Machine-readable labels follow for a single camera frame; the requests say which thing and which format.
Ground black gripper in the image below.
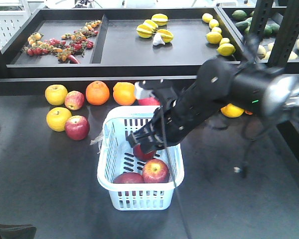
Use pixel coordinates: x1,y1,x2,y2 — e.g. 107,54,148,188
126,79,188,154

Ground white garlic bulb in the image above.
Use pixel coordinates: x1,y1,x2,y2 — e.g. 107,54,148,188
152,33,165,46

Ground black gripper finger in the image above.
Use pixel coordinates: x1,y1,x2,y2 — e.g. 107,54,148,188
0,224,37,239

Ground orange back left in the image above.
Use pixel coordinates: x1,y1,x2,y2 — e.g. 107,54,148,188
85,81,110,106

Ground black wooden produce stand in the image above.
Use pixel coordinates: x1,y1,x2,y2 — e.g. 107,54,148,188
0,8,299,239

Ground light blue plastic basket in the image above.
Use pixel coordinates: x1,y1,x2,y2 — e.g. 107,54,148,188
97,106,184,211

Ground orange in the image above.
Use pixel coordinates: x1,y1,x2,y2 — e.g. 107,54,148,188
85,81,110,106
113,82,136,106

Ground yellow apple back left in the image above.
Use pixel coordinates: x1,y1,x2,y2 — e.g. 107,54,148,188
45,84,68,106

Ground black upright post right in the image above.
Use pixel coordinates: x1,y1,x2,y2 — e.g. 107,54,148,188
267,0,299,68

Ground yellow apple front left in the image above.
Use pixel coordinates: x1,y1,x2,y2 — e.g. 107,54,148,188
46,107,72,132

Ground pink apple back left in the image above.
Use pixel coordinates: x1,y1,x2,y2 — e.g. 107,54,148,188
64,91,85,111

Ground red apple beside yellow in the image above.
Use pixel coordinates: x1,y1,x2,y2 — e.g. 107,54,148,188
65,116,90,141

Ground yellow apple centre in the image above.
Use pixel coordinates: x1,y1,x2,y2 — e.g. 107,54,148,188
220,104,244,118

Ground orange back centre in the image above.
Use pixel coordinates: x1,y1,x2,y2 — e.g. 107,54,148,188
113,82,136,106

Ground red apple back centre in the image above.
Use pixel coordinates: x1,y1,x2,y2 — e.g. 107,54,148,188
138,97,160,106

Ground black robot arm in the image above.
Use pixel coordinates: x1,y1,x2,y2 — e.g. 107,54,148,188
127,35,299,153

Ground dark red apple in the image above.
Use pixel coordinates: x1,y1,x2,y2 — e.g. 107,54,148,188
133,144,156,162
142,158,169,183
113,172,144,184

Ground cherry tomato pile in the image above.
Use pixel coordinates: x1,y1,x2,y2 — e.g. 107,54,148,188
21,20,102,64

